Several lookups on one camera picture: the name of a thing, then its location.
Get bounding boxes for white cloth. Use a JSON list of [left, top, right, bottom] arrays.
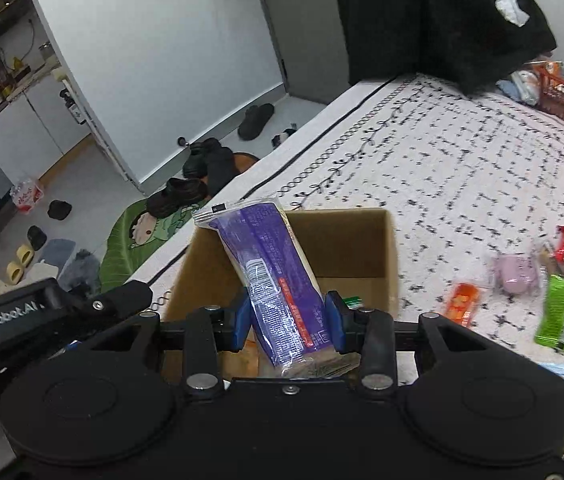
[[486, 0, 530, 26]]

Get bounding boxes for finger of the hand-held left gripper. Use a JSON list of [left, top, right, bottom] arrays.
[[56, 281, 153, 334]]

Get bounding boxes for orange snack packet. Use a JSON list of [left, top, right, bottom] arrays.
[[443, 282, 483, 326]]

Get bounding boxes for pink and white plastic pack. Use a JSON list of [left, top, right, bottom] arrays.
[[10, 177, 46, 215]]

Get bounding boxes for black and white sneaker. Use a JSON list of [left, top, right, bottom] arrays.
[[270, 127, 298, 150]]

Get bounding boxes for brown cardboard box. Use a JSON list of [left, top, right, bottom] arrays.
[[161, 207, 403, 377]]

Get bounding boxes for green cartoon rug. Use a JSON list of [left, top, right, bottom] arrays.
[[97, 194, 213, 294]]

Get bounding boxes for brown mat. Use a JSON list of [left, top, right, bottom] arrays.
[[232, 152, 258, 174]]

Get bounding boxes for black shoe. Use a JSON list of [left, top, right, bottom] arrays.
[[184, 138, 223, 179], [206, 147, 238, 191], [146, 177, 209, 219]]

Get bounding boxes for blue snack packet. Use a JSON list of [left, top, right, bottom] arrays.
[[536, 359, 564, 380]]

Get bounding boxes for pink snack packet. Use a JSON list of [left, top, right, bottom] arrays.
[[493, 254, 540, 295]]

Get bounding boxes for purple snack packet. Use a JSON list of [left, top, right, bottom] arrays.
[[192, 198, 343, 379]]

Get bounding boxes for white kitchen cabinet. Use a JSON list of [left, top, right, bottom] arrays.
[[0, 74, 99, 232]]

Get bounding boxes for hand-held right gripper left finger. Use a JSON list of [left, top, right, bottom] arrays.
[[82, 292, 255, 396]]

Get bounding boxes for light blue clothes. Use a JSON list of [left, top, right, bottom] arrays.
[[496, 69, 545, 106]]

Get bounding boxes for printed blanket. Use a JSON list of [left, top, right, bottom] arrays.
[[127, 72, 564, 479]]

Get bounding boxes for grey door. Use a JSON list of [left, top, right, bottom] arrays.
[[247, 0, 355, 107]]

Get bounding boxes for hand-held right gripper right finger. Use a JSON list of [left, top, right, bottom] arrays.
[[325, 290, 483, 392]]

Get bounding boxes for black coat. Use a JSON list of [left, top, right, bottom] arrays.
[[335, 0, 558, 96]]

